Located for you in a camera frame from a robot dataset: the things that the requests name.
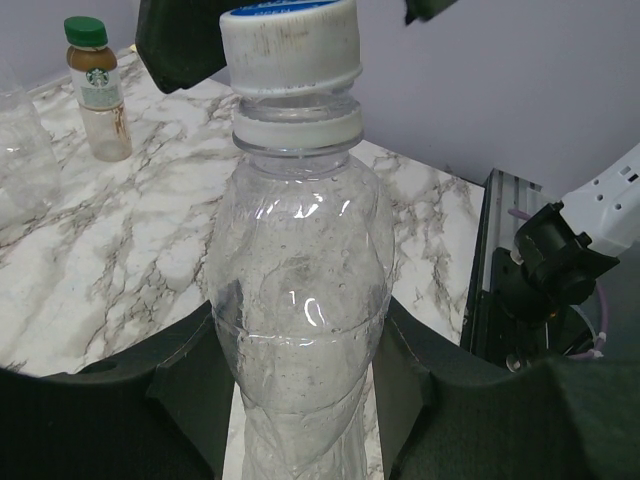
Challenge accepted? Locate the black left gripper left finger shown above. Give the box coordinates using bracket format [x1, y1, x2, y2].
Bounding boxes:
[1, 303, 234, 479]

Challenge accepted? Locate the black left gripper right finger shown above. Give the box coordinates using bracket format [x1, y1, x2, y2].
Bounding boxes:
[373, 301, 639, 479]

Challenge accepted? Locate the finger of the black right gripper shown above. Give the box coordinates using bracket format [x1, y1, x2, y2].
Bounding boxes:
[404, 0, 457, 25]
[135, 0, 250, 94]

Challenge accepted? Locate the clear bottle green white label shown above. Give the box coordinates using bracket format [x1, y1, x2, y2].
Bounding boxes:
[66, 44, 132, 162]

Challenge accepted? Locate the blue white cap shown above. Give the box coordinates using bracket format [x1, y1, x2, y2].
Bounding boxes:
[219, 1, 362, 98]

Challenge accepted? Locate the clear plastic bottle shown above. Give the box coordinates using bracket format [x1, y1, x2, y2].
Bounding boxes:
[1, 61, 61, 227]

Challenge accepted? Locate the green bottle cap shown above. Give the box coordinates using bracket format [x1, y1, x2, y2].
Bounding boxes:
[63, 16, 108, 48]

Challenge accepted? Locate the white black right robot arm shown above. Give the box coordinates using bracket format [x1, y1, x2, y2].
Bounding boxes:
[135, 1, 639, 322]

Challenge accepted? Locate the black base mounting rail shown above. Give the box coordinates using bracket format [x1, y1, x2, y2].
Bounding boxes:
[462, 244, 601, 374]

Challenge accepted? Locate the aluminium extrusion rail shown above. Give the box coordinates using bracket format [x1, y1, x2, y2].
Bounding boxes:
[460, 169, 547, 368]

